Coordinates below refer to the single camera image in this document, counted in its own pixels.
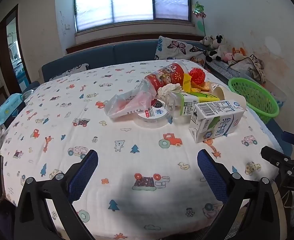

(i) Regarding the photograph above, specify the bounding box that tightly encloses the folded patterned mat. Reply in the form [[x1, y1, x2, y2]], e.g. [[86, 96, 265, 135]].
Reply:
[[205, 59, 241, 79]]

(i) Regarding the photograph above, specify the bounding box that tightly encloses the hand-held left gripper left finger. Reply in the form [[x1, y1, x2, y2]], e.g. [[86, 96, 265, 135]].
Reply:
[[13, 149, 99, 240]]

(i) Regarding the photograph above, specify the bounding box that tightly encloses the black white small pillow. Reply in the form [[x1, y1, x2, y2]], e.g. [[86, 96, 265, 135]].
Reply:
[[48, 63, 90, 82]]

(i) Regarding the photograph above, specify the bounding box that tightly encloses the clear plastic storage bin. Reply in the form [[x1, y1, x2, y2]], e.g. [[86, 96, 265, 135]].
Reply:
[[262, 80, 287, 103]]

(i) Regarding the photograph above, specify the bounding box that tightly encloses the green plastic basket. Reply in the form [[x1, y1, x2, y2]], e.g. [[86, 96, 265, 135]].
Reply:
[[228, 77, 280, 125]]

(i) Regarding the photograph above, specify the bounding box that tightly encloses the red printed paper cup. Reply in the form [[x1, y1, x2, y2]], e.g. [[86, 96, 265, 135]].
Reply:
[[144, 62, 189, 96]]

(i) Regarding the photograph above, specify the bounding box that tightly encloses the colourful pinwheel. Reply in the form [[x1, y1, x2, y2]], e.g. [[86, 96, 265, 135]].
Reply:
[[192, 1, 207, 20]]

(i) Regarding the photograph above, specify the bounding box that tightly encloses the beige cloth pile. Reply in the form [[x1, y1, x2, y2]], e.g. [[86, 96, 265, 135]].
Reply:
[[228, 54, 266, 83]]

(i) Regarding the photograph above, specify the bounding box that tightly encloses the orange fox plush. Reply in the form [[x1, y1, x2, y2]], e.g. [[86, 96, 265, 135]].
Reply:
[[230, 47, 247, 61]]

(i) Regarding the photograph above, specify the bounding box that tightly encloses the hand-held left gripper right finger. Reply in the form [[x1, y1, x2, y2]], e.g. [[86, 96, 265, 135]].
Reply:
[[197, 149, 287, 240]]

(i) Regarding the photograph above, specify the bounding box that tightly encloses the window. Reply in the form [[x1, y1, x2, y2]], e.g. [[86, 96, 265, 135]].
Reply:
[[73, 0, 192, 33]]

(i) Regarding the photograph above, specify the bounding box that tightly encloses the blue wet wipes pack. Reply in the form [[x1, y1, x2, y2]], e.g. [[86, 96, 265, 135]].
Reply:
[[0, 93, 25, 125]]

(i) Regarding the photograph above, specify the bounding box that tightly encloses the white green plastic bottle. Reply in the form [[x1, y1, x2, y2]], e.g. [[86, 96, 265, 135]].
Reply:
[[165, 90, 221, 117]]

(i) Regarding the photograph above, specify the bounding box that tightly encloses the butterfly print pillow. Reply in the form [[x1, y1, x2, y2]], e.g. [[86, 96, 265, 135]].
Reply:
[[154, 35, 207, 68]]

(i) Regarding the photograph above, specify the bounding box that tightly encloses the blue sofa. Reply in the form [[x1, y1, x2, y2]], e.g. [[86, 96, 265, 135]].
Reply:
[[22, 39, 293, 157]]

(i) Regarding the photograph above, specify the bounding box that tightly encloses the printed white tablecloth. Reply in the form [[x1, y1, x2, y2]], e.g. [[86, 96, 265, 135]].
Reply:
[[0, 59, 284, 240]]

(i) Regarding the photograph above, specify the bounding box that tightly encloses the yellow snack wrapper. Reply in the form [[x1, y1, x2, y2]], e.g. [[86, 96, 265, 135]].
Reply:
[[182, 72, 195, 93]]

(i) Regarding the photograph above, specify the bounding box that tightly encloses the white milk carton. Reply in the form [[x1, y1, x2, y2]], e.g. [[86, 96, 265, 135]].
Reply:
[[189, 100, 245, 143]]

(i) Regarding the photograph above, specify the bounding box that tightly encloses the black white cow plush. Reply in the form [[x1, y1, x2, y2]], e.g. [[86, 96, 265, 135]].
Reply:
[[206, 34, 228, 61]]

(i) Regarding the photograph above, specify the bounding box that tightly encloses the grey plush toy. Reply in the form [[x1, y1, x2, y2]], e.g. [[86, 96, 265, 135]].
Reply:
[[199, 35, 214, 52]]

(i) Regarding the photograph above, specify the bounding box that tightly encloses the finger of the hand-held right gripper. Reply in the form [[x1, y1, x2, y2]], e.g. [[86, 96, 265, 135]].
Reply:
[[281, 131, 294, 153], [260, 145, 293, 173]]

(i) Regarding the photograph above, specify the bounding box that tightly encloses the white tissue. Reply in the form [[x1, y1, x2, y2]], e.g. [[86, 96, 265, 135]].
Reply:
[[157, 83, 185, 97]]

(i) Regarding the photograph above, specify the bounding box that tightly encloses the clear plastic bag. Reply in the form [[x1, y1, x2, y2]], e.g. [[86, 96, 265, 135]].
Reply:
[[104, 79, 160, 122]]

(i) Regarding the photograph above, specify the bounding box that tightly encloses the white paper cup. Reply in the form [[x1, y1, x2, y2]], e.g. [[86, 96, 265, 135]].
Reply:
[[210, 82, 247, 110]]

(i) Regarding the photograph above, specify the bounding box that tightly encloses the red mesh net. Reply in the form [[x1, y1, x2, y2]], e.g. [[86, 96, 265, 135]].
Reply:
[[188, 67, 206, 85]]

